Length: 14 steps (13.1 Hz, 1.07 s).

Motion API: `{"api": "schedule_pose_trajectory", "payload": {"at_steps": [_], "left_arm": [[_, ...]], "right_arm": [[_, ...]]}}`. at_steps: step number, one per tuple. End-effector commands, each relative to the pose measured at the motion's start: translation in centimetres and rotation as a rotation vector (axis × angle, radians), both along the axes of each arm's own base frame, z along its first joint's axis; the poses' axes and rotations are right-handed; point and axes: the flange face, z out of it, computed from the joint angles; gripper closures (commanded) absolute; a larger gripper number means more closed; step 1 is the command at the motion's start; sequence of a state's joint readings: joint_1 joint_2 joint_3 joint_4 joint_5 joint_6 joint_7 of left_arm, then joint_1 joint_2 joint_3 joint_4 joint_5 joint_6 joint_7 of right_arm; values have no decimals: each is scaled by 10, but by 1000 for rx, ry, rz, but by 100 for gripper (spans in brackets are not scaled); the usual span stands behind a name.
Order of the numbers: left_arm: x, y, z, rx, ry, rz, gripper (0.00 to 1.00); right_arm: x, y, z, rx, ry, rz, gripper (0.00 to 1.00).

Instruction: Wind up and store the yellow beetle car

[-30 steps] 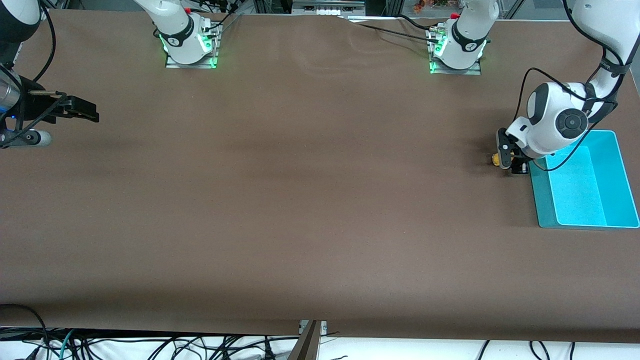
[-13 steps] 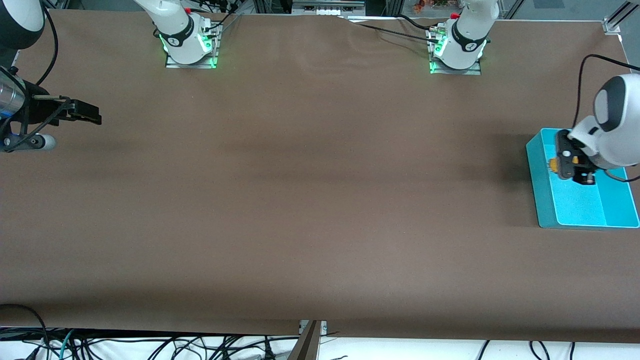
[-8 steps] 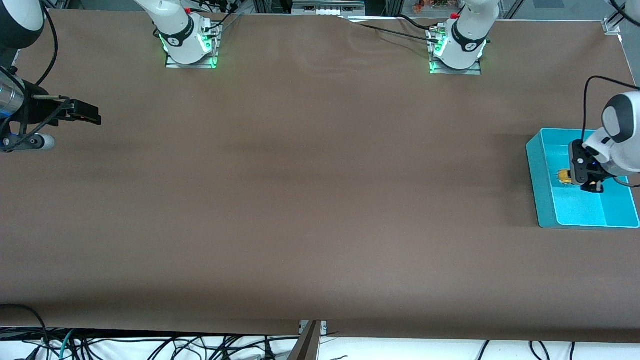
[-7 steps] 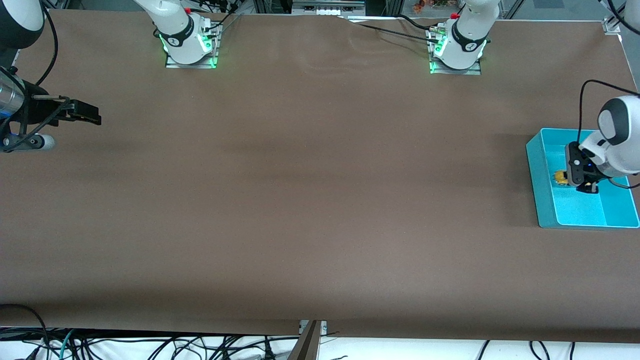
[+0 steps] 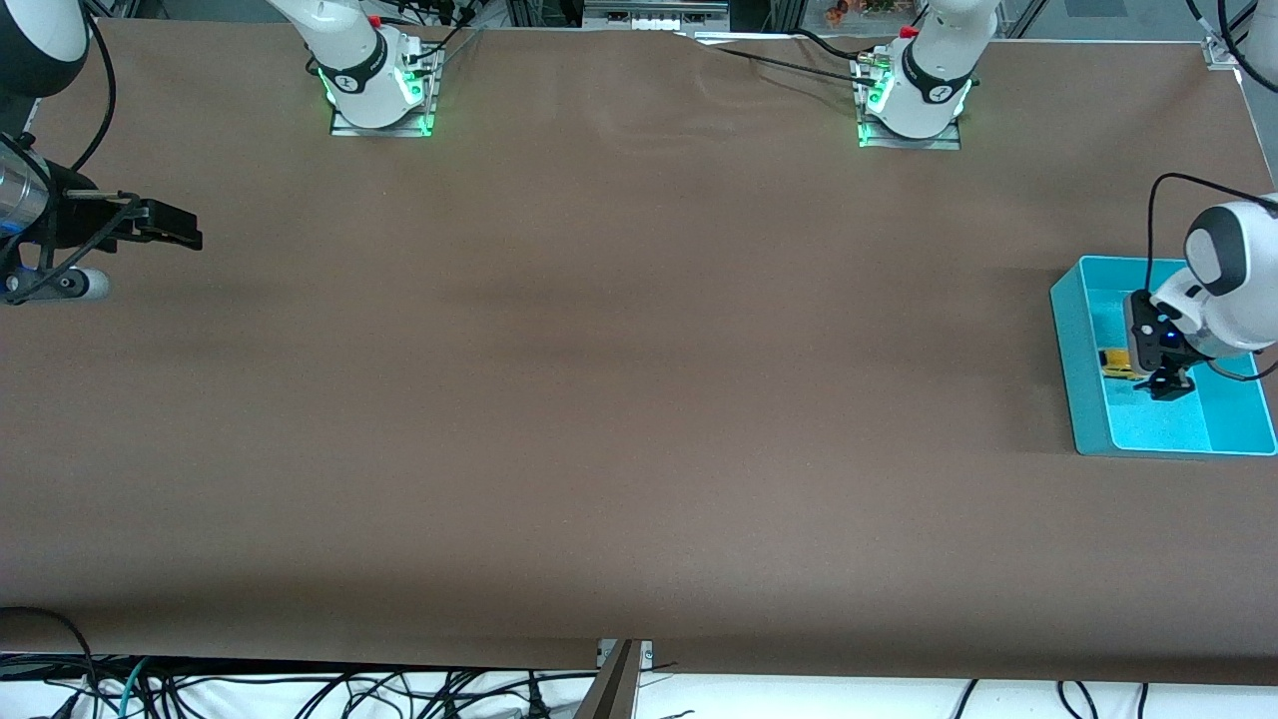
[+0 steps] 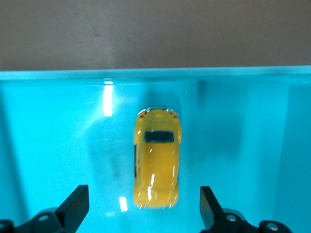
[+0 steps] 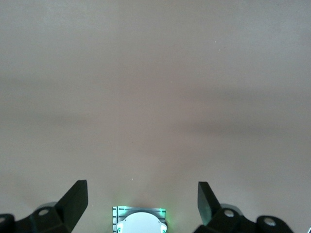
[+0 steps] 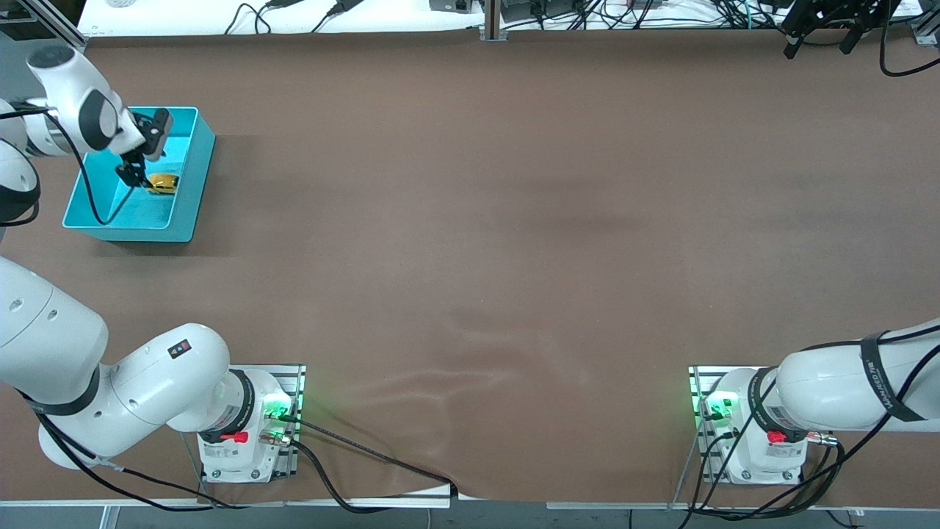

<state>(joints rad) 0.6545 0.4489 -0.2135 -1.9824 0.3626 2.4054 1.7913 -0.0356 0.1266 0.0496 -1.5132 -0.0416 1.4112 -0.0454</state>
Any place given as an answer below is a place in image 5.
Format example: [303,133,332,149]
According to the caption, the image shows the teal plastic bin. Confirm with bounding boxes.
[1048,255,1278,458]

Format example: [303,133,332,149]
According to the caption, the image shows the orange background objects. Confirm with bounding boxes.
[823,0,902,27]

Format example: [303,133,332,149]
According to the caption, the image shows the brown table cover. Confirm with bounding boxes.
[0,17,1278,686]

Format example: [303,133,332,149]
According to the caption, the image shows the white power strip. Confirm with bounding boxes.
[582,0,732,33]

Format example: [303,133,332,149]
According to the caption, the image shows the aluminium table leg profile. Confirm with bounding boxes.
[573,640,642,719]

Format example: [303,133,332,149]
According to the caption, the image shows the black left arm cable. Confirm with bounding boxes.
[1144,172,1278,301]

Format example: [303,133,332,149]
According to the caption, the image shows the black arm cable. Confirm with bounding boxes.
[1144,172,1278,301]
[68,8,118,177]

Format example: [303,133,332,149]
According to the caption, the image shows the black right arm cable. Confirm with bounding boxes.
[68,8,118,177]

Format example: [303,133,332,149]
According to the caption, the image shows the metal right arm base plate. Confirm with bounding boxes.
[328,44,438,139]

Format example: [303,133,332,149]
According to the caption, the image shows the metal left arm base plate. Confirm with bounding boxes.
[856,54,963,152]

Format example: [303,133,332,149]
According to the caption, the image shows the black looped floor cable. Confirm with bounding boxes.
[0,606,103,719]

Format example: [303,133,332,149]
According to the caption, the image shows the teal floor cable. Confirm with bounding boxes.
[117,657,153,719]

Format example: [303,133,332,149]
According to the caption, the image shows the black cable across table edge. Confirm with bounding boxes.
[677,28,885,89]

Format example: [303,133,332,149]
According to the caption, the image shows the tangle of black floor cables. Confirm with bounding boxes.
[0,654,600,719]

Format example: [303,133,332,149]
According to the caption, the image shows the small metal corner bracket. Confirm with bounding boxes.
[596,639,656,672]

